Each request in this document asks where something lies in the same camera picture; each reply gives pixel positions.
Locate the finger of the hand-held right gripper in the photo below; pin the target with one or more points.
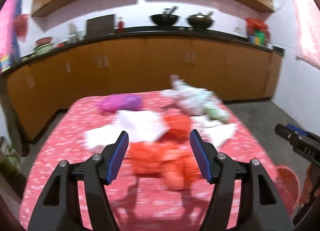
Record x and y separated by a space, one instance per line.
297 130
282 131

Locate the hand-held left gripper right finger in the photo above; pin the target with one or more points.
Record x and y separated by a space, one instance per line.
200 158

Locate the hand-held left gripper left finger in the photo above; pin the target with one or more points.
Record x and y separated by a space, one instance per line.
116 158

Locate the white paper sheet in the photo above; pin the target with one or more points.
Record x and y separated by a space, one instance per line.
100 138
140 123
220 133

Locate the large red plastic basin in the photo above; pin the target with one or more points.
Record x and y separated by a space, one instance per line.
287 183

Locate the orange printed plastic bag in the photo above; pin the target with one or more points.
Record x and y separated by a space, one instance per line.
177 123
155 156

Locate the green plastic bag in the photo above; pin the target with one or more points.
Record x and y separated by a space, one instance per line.
217 113

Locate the purple plastic bag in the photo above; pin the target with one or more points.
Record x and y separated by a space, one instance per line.
117 102

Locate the clear plastic bags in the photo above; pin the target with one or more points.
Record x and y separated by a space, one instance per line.
187 96

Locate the person's right forearm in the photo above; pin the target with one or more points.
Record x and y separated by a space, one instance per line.
310 186

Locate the red floral tablecloth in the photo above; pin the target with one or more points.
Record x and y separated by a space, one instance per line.
75 171

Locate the green box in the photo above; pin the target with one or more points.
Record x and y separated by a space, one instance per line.
260 36

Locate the lower wooden cabinets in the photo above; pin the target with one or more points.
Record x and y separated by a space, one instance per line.
150 66

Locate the pink floral curtain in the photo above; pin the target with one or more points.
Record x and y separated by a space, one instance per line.
307 21

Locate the black countertop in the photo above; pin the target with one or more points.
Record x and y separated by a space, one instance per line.
150 35

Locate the red bottle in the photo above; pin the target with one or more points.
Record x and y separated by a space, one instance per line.
120 26

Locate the dark cutting board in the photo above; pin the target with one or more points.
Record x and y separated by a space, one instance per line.
100 25

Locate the tall clear plastic bag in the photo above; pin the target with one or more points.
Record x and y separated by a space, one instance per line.
72 31

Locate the black wok with lid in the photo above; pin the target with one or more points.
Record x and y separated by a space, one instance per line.
200 21

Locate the small red basin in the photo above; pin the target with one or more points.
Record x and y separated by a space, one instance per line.
43 41

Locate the colourful box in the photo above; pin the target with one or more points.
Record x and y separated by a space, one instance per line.
5 63

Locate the red hanging plastic bag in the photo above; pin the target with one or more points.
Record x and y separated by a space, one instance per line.
21 23

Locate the pink hanging cloth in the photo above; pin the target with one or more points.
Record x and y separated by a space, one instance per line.
10 21

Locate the wall socket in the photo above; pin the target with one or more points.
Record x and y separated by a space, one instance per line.
237 29

